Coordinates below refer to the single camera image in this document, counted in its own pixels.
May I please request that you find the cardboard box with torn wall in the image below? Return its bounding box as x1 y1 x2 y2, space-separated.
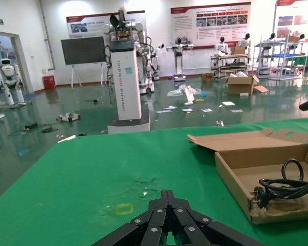
187 128 308 225

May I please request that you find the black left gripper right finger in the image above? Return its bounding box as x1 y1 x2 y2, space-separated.
166 190 265 246

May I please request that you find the black adapter with cable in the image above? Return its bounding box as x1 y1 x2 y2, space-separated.
9 121 59 136

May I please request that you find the white tower robot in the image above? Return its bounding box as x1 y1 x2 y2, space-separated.
102 2 155 134

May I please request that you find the white wall poster with photo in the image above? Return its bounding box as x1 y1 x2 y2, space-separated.
66 10 147 39

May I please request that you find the white robot with black head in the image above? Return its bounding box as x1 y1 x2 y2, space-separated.
236 33 253 56
215 36 229 56

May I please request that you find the clear plastic bag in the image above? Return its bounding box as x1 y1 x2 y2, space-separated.
166 84 202 97

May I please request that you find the black power cord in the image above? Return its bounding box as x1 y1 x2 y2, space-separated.
250 158 308 210

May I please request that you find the white humanoid robot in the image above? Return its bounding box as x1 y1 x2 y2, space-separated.
0 58 26 107

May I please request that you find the small white robot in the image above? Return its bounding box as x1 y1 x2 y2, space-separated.
151 43 165 80

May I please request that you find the white red leaning carton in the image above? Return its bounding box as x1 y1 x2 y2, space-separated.
181 86 196 106

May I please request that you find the green tablecloth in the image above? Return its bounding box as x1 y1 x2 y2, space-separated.
0 117 308 246

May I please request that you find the yellow tape square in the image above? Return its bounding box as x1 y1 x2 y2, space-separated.
114 203 134 215

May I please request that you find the white device with cable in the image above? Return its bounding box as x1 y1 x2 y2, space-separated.
56 112 81 122

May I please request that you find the white robot with spread arms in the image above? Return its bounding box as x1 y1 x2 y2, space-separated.
166 37 195 82

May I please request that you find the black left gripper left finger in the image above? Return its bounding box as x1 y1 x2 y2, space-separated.
92 190 170 246

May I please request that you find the metal trolley with shelves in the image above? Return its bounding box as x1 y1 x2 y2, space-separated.
210 53 250 79

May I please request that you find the large open cardboard box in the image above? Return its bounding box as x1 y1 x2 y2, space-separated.
225 74 269 96

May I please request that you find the tall wall poster with photos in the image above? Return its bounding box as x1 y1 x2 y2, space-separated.
276 0 308 39

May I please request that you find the black display screen on stand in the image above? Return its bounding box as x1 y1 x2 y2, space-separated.
61 35 106 89

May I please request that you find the wide red white wall poster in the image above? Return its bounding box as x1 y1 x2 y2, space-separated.
170 2 252 50

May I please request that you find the metal shelving rack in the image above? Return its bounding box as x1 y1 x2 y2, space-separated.
254 38 308 80

